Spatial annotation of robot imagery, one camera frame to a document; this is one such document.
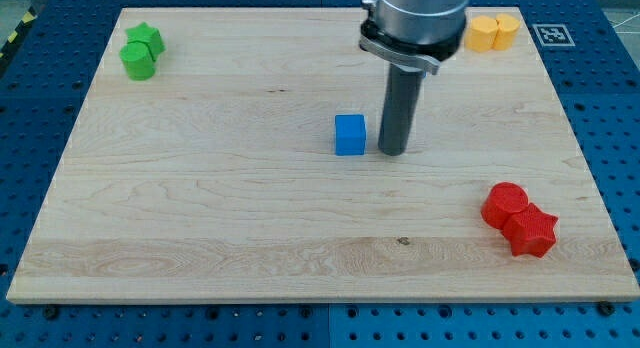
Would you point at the red star block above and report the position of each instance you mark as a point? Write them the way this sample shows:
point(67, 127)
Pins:
point(530, 232)

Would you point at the green star block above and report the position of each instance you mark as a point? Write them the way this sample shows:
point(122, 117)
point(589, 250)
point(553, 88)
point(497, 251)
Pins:
point(147, 35)

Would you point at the white fiducial marker tag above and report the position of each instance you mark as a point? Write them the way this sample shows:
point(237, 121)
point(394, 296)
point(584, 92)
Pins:
point(553, 35)

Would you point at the light wooden board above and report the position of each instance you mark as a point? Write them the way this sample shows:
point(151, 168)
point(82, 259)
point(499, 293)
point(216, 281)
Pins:
point(216, 180)

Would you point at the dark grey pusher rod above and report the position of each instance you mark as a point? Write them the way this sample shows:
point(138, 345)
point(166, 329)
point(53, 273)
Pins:
point(401, 96)

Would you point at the yellow hexagon block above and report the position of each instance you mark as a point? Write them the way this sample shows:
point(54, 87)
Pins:
point(481, 33)

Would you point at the red cylinder block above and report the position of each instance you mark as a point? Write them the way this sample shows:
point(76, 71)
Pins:
point(504, 200)

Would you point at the yellow cylinder block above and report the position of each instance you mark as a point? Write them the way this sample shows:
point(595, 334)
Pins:
point(508, 27)

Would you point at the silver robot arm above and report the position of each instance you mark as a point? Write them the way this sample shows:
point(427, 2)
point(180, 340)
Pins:
point(414, 35)

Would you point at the green cylinder block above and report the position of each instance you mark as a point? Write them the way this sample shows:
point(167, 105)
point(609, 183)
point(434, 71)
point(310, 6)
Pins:
point(137, 61)

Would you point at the blue cube block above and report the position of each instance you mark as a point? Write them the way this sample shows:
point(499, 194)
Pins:
point(350, 135)

